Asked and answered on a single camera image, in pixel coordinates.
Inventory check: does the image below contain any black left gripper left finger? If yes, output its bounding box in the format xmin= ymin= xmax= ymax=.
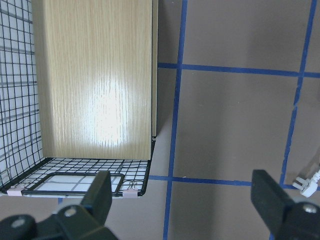
xmin=0 ymin=171 xmax=118 ymax=240

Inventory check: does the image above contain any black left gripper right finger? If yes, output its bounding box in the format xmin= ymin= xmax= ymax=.
xmin=250 ymin=169 xmax=320 ymax=240

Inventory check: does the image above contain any white power cable with plug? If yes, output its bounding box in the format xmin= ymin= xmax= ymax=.
xmin=292 ymin=162 xmax=320 ymax=198

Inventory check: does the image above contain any wire basket with wooden shelf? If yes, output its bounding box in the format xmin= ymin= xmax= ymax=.
xmin=0 ymin=0 xmax=159 ymax=198

